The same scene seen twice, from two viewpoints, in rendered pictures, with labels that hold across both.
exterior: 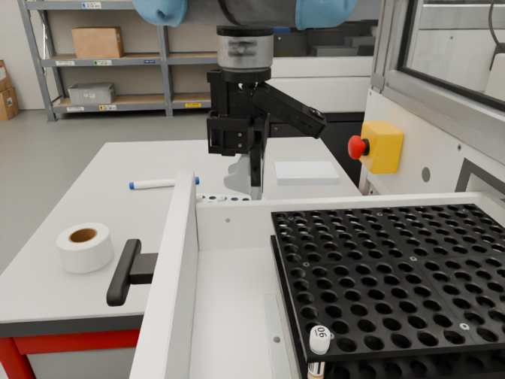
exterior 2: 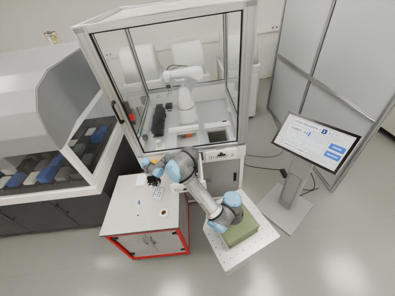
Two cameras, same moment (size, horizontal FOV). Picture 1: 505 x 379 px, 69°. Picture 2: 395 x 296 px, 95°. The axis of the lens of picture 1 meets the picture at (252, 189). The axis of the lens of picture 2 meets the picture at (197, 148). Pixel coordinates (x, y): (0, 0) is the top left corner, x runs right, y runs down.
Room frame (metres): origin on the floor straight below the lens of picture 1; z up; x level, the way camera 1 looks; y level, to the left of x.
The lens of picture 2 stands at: (-0.01, 0.91, 2.11)
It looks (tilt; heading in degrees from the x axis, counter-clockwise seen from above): 43 degrees down; 278
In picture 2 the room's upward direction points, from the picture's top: 9 degrees counter-clockwise
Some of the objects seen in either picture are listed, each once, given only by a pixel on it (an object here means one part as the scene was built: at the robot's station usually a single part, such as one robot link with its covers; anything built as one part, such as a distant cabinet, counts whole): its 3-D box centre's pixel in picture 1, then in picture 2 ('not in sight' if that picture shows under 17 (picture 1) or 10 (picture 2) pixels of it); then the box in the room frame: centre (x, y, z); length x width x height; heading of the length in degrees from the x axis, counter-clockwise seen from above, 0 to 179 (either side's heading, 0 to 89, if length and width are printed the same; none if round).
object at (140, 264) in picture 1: (140, 268); not in sight; (0.23, 0.09, 0.91); 0.07 x 0.04 x 0.01; 5
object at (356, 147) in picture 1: (358, 147); not in sight; (0.59, -0.18, 0.88); 0.04 x 0.03 x 0.04; 5
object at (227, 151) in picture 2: not in sight; (220, 154); (-0.05, -0.28, 0.87); 0.29 x 0.02 x 0.11; 5
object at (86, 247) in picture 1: (86, 247); (164, 213); (0.43, 0.24, 0.78); 0.07 x 0.07 x 0.04
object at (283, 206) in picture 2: not in sight; (293, 182); (-0.76, -0.19, 0.51); 0.50 x 0.45 x 1.02; 43
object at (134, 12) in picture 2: not in sight; (168, 9); (0.26, -0.74, 1.95); 0.94 x 0.87 x 0.02; 5
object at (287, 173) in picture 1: (305, 172); (141, 180); (0.72, -0.11, 0.77); 0.13 x 0.09 x 0.02; 91
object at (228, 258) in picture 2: not in sight; (234, 226); (-0.10, 0.32, 0.70); 0.45 x 0.44 x 0.12; 118
